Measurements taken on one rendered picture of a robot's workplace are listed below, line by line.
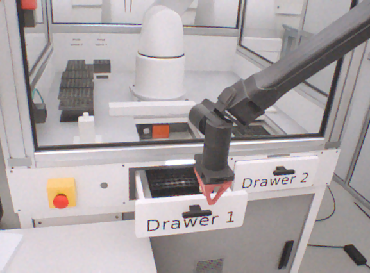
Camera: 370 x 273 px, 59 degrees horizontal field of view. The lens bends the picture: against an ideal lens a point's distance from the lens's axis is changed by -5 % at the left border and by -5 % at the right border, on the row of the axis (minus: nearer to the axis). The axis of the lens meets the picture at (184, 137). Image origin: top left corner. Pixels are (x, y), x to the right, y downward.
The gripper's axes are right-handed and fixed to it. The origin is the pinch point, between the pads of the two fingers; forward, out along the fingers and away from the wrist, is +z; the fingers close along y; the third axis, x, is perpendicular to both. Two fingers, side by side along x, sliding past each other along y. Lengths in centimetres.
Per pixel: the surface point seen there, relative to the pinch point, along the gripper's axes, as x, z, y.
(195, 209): 2.7, 4.3, 1.2
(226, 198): -5.9, 3.5, 3.1
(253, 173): -20.9, 6.1, 17.3
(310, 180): -42.5, 10.7, 16.7
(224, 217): -6.5, 9.6, 3.1
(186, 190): 0.9, 8.3, 14.8
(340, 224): -131, 94, 75
